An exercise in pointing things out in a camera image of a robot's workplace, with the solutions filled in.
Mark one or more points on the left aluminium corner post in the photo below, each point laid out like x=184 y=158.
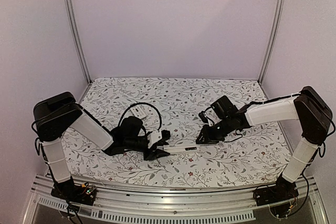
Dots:
x=77 y=41

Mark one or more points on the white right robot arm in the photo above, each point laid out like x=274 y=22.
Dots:
x=305 y=118

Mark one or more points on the white slim remote control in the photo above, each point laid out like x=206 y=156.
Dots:
x=177 y=149

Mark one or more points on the aluminium corner post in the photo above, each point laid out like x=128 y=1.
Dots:
x=77 y=41
x=271 y=41

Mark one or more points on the right aluminium corner post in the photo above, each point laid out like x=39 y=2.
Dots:
x=271 y=41

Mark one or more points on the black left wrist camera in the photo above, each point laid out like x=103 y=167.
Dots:
x=153 y=138

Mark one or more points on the aluminium front rail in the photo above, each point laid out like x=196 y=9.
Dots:
x=126 y=203

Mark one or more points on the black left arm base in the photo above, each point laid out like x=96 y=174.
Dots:
x=82 y=194

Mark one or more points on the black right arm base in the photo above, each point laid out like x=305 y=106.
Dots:
x=283 y=194

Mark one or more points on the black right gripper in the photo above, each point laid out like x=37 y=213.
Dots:
x=208 y=139

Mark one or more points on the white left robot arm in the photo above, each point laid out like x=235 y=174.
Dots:
x=53 y=117

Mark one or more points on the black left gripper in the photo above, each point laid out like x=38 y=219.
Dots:
x=152 y=155

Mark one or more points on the floral patterned table mat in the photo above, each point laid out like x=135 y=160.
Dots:
x=257 y=156

